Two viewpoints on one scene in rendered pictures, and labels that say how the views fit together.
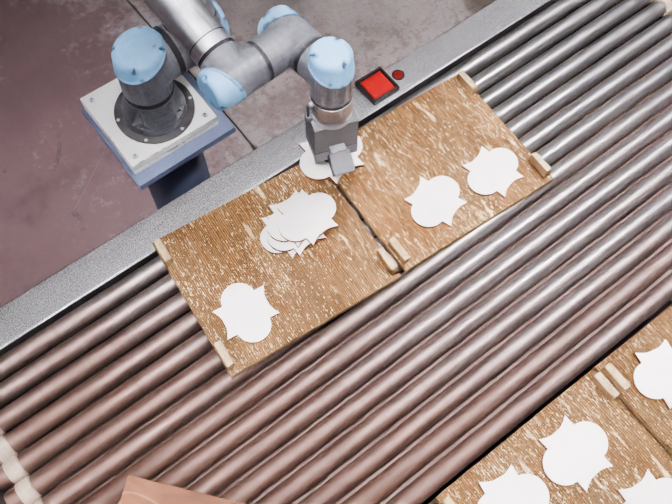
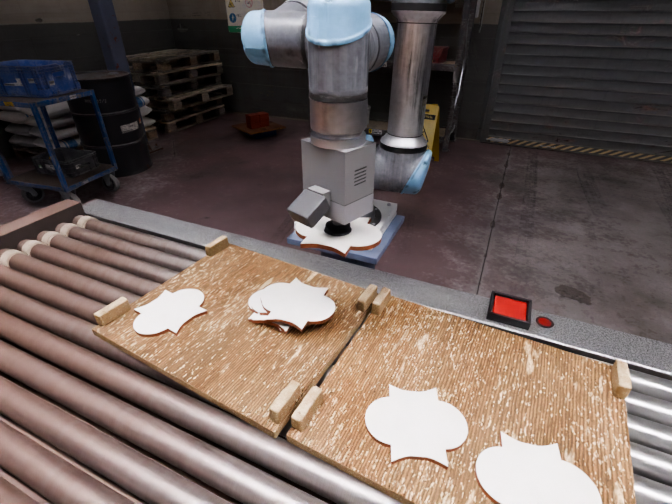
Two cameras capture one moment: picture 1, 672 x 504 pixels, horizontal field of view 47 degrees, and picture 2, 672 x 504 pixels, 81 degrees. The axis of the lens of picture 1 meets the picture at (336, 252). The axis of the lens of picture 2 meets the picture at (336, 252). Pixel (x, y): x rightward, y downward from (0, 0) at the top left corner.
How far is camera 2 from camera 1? 125 cm
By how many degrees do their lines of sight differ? 50
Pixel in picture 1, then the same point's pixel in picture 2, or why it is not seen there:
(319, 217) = (302, 311)
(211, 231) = (253, 264)
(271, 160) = (355, 276)
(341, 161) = (306, 201)
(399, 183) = (409, 373)
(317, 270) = (244, 345)
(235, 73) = (270, 14)
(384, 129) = (464, 331)
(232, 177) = (319, 262)
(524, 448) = not seen: outside the picture
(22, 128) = not seen: hidden behind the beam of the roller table
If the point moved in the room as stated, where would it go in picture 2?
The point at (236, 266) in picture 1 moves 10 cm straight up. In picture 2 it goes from (223, 289) to (215, 247)
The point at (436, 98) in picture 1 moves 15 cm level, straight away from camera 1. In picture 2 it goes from (559, 360) to (632, 343)
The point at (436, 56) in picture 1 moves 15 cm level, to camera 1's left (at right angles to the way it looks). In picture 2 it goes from (612, 344) to (541, 297)
